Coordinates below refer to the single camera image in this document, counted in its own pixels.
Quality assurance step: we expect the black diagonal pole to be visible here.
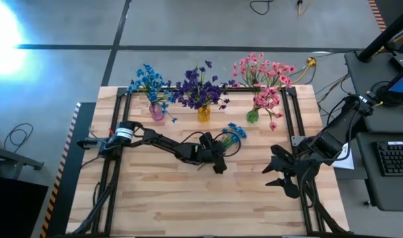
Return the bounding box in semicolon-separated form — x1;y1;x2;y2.
356;5;403;63

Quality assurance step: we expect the pink ribbed glass vase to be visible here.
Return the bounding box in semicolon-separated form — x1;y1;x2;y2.
149;102;165;122

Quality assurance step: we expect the yellow power cable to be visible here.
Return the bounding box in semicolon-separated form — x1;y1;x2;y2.
292;56;318;85

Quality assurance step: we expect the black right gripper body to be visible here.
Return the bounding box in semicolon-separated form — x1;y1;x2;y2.
270;144;321;199

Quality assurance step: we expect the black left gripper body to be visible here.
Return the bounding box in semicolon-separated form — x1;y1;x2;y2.
197;132;228;175

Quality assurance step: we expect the black aluminium table frame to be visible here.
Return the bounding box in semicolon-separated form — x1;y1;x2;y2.
91;86;346;236

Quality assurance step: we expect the black coiled floor cable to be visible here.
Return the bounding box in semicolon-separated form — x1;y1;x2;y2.
3;122;34;153

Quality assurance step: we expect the black coiled desk cable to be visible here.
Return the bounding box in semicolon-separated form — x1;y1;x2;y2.
369;81;403;107

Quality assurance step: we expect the yellow cable black plug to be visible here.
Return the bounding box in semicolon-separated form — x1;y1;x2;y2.
296;0;313;17

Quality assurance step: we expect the black mat hazard stripe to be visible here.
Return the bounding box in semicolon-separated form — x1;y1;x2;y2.
39;101;97;238
367;0;403;34

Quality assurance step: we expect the green glass vase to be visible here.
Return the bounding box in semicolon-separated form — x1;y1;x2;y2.
246;108;260;124

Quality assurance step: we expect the grey desk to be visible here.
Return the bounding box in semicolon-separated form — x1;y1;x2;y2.
355;132;403;212
344;49;403;134

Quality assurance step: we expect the yellow glass vase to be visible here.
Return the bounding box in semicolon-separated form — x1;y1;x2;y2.
197;105;211;123

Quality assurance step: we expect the grey metal stand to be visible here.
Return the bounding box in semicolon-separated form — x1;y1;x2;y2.
0;134;46;171

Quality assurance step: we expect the white paper sheet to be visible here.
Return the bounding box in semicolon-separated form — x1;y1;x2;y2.
332;141;355;171

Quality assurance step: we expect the black cabinet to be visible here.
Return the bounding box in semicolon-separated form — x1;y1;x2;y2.
0;175;50;238

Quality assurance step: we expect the silver mounting bracket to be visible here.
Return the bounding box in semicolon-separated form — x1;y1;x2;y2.
291;135;308;148

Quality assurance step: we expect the black keyboard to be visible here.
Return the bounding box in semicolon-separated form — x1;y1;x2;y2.
374;141;403;178

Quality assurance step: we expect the purple artificial flower bunch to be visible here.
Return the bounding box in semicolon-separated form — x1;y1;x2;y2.
166;80;202;110
201;79;237;110
184;59;219;110

